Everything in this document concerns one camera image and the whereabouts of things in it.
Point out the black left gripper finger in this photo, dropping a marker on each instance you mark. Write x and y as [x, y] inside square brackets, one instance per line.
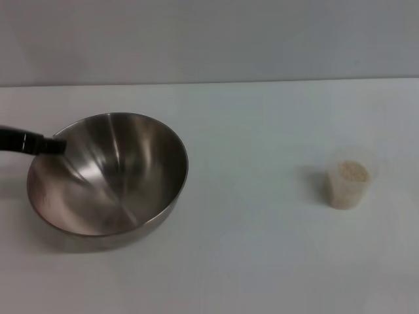
[36, 141]

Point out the stainless steel bowl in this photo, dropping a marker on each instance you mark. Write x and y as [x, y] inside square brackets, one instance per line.
[118, 189]

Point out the white rice grains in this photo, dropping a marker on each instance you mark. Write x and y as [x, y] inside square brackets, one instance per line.
[349, 173]

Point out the clear plastic cup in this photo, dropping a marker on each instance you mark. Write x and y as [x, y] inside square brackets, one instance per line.
[343, 196]

